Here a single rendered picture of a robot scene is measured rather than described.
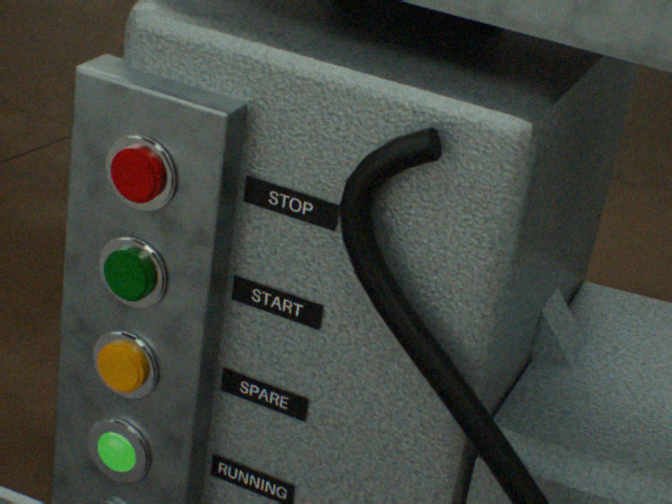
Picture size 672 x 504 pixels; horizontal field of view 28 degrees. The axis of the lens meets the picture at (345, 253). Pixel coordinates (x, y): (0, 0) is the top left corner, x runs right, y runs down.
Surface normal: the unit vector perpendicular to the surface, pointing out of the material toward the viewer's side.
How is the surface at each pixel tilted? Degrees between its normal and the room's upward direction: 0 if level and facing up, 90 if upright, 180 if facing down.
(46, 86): 0
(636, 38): 90
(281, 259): 90
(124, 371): 90
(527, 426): 4
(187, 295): 90
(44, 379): 0
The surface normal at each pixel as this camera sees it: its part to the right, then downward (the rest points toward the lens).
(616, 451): 0.07, -0.90
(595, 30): -0.40, 0.36
